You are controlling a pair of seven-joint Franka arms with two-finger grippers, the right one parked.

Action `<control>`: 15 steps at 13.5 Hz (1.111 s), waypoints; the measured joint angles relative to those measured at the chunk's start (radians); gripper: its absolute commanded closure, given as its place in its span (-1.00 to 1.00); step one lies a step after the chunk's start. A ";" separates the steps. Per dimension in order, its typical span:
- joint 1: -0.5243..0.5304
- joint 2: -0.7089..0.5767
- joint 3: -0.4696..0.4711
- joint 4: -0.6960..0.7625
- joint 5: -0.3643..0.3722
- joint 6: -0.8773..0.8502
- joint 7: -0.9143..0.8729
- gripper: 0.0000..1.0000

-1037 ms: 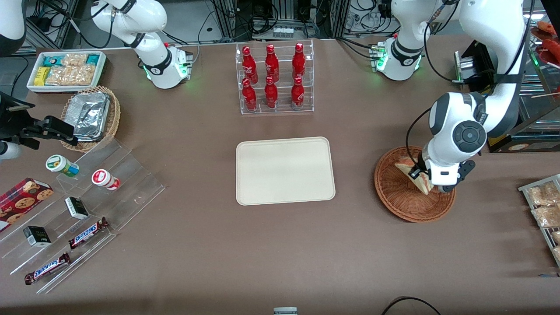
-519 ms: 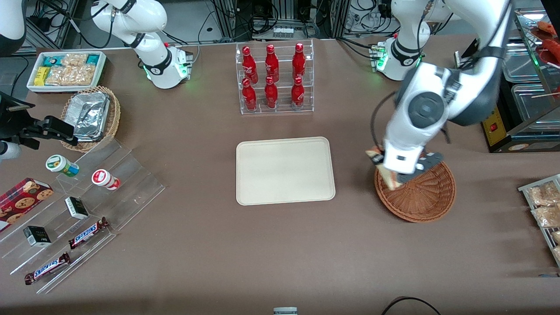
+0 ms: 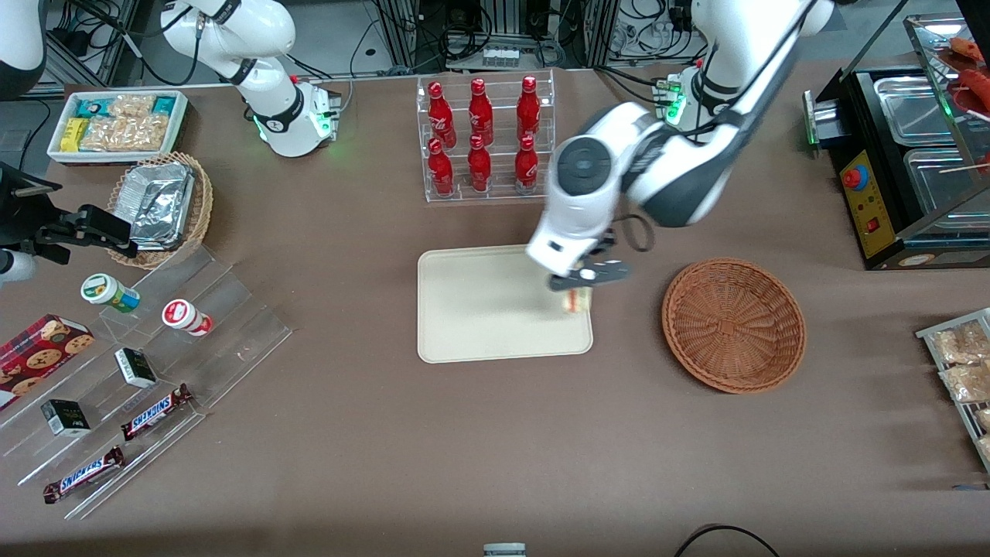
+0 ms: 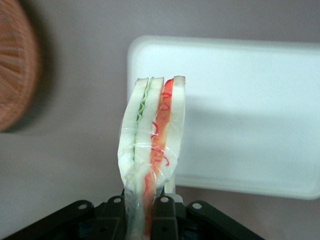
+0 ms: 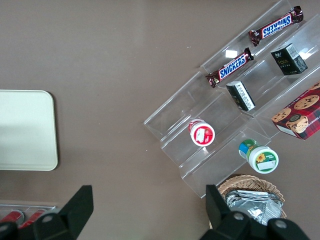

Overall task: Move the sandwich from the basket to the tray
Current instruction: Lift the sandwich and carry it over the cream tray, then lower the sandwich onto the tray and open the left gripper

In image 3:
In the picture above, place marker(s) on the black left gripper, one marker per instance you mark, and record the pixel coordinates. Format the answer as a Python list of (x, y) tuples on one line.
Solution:
[(606, 243)]

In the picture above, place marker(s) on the teal snack packet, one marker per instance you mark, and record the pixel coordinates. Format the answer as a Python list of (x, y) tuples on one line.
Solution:
[(94, 107), (165, 105)]

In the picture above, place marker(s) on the triangle sandwich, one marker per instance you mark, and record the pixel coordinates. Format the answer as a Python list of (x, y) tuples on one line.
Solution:
[(578, 301)]

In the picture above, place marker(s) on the silver foil containers stack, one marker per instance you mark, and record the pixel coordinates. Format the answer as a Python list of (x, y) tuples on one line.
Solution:
[(158, 205)]

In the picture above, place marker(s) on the red lid white cup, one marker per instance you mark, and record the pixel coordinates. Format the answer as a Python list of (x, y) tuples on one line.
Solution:
[(184, 316)]

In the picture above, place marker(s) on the clear acrylic bottle rack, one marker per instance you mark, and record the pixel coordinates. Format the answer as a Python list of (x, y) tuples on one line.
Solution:
[(499, 131)]

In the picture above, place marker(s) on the black glass food warmer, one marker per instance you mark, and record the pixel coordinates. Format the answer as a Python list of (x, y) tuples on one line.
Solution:
[(874, 201)]

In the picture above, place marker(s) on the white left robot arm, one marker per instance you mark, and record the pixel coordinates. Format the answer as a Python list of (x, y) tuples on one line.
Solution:
[(595, 209)]

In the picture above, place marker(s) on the light woven wicker basket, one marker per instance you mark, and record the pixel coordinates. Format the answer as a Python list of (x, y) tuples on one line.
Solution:
[(203, 209)]

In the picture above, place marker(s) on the grey camera mount top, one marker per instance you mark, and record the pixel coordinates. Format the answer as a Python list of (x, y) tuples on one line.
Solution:
[(504, 550)]

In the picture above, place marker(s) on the yellow snack packet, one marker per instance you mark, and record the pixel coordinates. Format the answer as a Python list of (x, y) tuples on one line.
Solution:
[(73, 134)]

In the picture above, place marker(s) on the white plastic snack bin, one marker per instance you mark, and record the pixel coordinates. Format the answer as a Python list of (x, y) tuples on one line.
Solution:
[(56, 151)]

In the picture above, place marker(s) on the tray of wrapped snacks right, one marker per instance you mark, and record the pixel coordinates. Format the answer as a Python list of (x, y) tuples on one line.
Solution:
[(928, 334)]

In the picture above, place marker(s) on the clear bagged nut snack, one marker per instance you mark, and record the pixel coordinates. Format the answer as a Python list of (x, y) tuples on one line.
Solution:
[(959, 344), (967, 383), (984, 419), (985, 450)]

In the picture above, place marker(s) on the beige plastic serving tray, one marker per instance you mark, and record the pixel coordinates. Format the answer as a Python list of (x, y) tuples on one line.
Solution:
[(487, 309)]

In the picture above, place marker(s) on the small black box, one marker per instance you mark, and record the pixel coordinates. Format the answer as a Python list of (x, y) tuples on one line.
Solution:
[(66, 418), (135, 367)]

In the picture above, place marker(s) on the red cookie box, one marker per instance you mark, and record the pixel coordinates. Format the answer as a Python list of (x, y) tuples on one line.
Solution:
[(39, 356)]

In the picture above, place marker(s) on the round brown wicker basket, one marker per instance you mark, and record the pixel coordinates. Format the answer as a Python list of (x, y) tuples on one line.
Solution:
[(735, 325)]

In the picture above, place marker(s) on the green lid white cup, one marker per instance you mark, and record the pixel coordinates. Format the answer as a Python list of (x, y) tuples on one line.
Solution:
[(108, 292)]

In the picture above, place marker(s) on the clear acrylic stepped display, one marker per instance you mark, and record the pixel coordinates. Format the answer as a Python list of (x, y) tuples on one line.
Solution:
[(232, 333)]

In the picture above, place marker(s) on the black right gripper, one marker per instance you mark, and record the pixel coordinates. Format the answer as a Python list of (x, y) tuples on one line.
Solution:
[(22, 219)]

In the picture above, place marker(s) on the brown snickers bar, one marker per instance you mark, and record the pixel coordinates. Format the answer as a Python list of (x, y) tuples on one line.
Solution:
[(83, 474), (155, 412)]

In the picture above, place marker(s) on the white power strip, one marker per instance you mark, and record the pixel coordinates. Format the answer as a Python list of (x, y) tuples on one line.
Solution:
[(500, 56)]

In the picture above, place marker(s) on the stainless steel warmer pan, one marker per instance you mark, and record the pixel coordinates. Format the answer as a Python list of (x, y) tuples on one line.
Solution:
[(913, 108), (940, 186)]

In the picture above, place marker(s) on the red cola bottle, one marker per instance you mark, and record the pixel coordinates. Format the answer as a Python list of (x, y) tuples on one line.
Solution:
[(479, 166), (440, 170), (527, 166), (441, 112), (528, 104), (480, 108)]

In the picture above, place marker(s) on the clear bagged cracker snack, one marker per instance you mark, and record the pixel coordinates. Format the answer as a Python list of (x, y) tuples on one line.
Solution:
[(124, 133), (131, 105)]

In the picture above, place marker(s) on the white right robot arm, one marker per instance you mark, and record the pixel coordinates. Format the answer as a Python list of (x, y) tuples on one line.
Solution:
[(263, 46)]

